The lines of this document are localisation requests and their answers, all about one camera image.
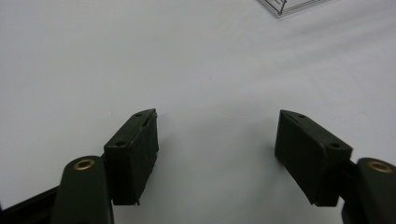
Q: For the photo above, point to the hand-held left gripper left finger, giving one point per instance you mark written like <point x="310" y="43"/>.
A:
<point x="132" y="158"/>

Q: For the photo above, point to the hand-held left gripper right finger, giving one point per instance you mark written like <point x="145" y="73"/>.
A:
<point x="311" y="155"/>

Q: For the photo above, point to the clear plastic box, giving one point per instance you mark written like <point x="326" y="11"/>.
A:
<point x="291" y="5"/>

